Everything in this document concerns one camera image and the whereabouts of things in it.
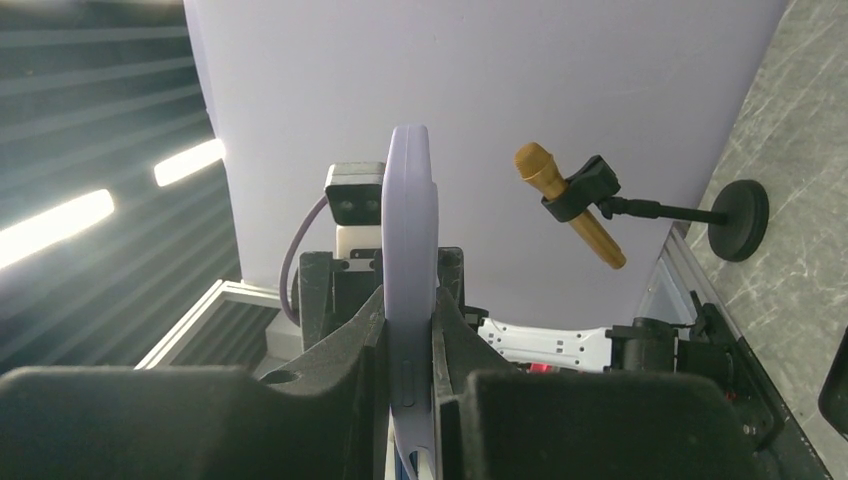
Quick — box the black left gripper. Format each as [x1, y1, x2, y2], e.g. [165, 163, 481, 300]
[298, 246, 466, 352]

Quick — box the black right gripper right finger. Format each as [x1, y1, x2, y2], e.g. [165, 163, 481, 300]
[432, 287, 759, 479]

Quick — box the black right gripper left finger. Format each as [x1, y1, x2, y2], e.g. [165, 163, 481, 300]
[1, 291, 388, 479]

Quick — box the lilac cased smartphone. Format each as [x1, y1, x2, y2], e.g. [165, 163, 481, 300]
[381, 125, 438, 479]

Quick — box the black phone case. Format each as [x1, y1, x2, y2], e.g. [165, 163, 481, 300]
[818, 331, 847, 439]

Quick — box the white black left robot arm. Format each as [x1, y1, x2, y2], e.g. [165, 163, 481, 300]
[290, 247, 734, 382]

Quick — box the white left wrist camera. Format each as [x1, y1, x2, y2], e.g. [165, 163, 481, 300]
[324, 162, 386, 259]

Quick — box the aluminium table edge rail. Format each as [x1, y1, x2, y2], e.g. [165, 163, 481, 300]
[636, 224, 731, 324]

